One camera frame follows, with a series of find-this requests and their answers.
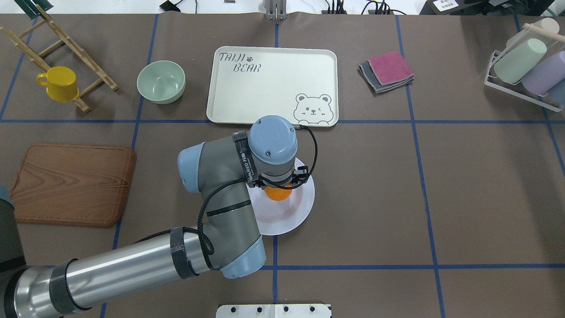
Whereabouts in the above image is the white round plate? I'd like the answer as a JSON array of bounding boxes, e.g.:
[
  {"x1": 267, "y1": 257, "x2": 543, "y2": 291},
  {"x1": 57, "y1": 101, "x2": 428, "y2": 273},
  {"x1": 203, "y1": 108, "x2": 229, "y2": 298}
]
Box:
[{"x1": 248, "y1": 176, "x2": 316, "y2": 236}]

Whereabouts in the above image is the grey cloth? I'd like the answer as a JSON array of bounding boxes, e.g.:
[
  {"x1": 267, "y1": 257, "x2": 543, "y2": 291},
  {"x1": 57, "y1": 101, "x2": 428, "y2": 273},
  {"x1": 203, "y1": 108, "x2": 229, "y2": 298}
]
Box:
[{"x1": 358, "y1": 61, "x2": 414, "y2": 94}]

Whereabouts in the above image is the wooden drying rack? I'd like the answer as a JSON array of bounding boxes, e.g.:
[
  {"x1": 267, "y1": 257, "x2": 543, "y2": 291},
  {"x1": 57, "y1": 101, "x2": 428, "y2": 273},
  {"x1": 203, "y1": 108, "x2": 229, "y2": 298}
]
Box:
[{"x1": 0, "y1": 4, "x2": 119, "y2": 114}]

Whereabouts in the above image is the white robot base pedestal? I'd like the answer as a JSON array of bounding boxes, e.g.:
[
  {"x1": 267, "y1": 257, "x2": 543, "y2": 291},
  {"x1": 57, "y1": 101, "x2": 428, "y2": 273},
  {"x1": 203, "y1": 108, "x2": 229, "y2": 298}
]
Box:
[{"x1": 215, "y1": 303, "x2": 332, "y2": 318}]

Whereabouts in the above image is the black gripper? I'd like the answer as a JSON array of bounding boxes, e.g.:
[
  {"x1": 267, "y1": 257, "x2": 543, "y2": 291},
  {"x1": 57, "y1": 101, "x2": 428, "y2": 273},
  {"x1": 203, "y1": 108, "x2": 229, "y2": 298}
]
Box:
[{"x1": 258, "y1": 166, "x2": 310, "y2": 190}]

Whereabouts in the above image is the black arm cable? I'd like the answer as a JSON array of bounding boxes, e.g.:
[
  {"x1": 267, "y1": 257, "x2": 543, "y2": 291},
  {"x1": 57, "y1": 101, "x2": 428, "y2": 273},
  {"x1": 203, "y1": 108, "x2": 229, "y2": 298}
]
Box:
[{"x1": 132, "y1": 125, "x2": 319, "y2": 265}]

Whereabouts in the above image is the beige cup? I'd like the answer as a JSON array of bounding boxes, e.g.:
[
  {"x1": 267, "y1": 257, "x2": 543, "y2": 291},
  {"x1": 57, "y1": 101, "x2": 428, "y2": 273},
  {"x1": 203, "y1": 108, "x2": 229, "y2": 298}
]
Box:
[{"x1": 506, "y1": 18, "x2": 560, "y2": 48}]

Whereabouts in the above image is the blue cup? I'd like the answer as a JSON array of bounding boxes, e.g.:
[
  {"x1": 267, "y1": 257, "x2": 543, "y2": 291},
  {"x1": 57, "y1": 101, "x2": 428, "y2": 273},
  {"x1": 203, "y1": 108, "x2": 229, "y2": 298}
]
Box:
[{"x1": 548, "y1": 79, "x2": 565, "y2": 105}]

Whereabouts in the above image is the orange fruit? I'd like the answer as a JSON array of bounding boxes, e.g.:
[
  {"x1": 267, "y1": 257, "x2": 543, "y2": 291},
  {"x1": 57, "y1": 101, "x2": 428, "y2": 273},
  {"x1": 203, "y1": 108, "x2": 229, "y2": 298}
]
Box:
[{"x1": 264, "y1": 187, "x2": 293, "y2": 201}]

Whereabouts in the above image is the white wire cup rack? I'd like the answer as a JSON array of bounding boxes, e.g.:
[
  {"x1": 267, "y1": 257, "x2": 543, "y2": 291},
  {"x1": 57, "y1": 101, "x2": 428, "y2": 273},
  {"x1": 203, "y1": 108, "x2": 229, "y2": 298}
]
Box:
[{"x1": 484, "y1": 23, "x2": 564, "y2": 112}]

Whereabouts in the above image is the green bowl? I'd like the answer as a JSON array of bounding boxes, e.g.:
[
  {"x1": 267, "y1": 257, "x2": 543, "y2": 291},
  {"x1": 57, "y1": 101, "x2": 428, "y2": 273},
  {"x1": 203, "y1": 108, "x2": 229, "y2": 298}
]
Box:
[{"x1": 136, "y1": 60, "x2": 186, "y2": 105}]

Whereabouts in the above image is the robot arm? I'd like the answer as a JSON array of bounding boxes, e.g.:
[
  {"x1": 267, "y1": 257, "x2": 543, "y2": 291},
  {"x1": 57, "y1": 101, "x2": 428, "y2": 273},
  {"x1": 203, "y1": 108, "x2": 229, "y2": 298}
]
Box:
[{"x1": 1, "y1": 115, "x2": 313, "y2": 318}]

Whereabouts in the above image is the cream bear tray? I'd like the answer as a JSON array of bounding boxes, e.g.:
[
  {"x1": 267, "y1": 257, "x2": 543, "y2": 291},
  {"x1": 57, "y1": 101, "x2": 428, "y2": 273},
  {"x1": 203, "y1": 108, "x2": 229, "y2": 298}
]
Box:
[{"x1": 206, "y1": 46, "x2": 339, "y2": 127}]

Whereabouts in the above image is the pink cloth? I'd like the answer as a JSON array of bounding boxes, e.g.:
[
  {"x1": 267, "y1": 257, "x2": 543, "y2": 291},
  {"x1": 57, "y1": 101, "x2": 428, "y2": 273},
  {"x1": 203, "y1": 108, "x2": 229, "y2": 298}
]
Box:
[{"x1": 367, "y1": 51, "x2": 414, "y2": 85}]

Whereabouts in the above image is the purple cup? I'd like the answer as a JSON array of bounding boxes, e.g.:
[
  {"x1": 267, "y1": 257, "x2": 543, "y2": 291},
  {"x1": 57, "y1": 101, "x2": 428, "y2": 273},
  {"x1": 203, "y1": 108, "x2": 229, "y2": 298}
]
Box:
[{"x1": 521, "y1": 51, "x2": 565, "y2": 96}]

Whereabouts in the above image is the yellow mug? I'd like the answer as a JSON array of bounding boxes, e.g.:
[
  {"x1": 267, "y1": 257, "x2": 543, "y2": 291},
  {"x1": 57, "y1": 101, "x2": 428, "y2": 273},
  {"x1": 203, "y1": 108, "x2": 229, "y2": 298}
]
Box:
[{"x1": 36, "y1": 66, "x2": 79, "y2": 102}]

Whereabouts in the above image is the wooden cutting board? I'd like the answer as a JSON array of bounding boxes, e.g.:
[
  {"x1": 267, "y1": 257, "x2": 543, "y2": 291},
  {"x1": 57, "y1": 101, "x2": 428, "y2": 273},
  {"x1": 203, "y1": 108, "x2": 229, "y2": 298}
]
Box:
[{"x1": 10, "y1": 143, "x2": 137, "y2": 227}]

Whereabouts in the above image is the green cup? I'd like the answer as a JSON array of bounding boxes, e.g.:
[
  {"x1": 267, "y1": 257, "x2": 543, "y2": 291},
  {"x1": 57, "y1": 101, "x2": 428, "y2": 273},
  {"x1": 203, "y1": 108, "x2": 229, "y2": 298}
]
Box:
[{"x1": 494, "y1": 38, "x2": 547, "y2": 84}]

